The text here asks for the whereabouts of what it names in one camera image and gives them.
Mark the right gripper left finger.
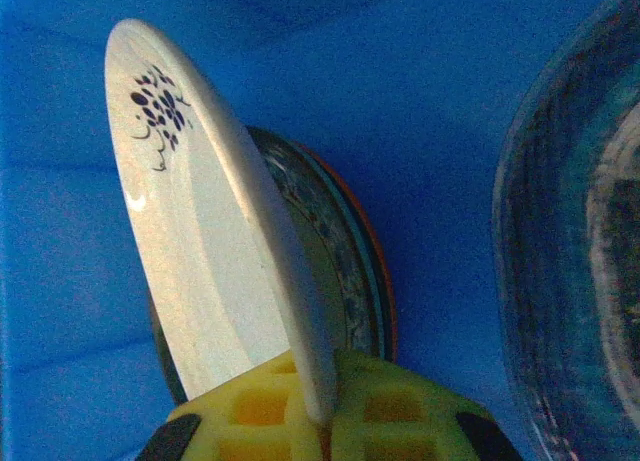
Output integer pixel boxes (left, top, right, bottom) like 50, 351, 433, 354
134, 353, 324, 461

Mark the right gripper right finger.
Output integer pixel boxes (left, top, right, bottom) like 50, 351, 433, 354
329, 349, 526, 461

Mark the orange plate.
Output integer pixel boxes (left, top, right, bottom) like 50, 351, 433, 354
299, 148, 400, 362

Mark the white plate with blue flowers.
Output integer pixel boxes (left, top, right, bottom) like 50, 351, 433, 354
103, 18, 341, 427

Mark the blue patterned ceramic plate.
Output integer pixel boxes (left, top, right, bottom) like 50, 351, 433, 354
149, 125, 389, 407

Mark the transparent grey plate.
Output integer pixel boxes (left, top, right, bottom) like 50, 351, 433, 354
492, 0, 640, 461

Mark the blue plastic bin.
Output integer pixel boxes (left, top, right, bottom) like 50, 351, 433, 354
0, 0, 640, 461

